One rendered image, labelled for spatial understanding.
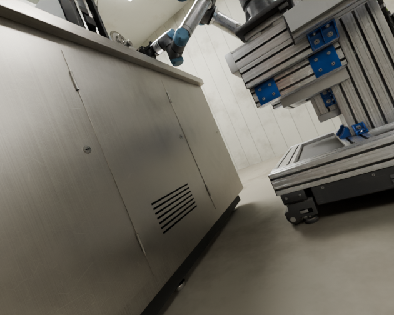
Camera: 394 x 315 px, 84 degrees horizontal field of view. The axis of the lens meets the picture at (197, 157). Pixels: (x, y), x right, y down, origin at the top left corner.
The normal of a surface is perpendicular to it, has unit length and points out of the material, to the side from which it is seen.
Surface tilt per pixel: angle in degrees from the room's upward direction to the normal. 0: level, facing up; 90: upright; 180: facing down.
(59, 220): 90
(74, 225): 90
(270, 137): 90
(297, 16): 90
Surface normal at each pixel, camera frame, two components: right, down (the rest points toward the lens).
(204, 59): -0.47, 0.18
